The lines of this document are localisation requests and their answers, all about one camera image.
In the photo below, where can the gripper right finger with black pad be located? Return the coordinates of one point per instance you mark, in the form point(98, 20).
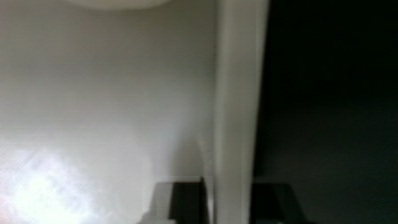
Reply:
point(276, 206)

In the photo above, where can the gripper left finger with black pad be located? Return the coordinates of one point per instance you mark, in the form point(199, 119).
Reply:
point(181, 203)

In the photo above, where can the white square table top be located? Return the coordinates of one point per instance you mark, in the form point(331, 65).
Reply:
point(128, 103)

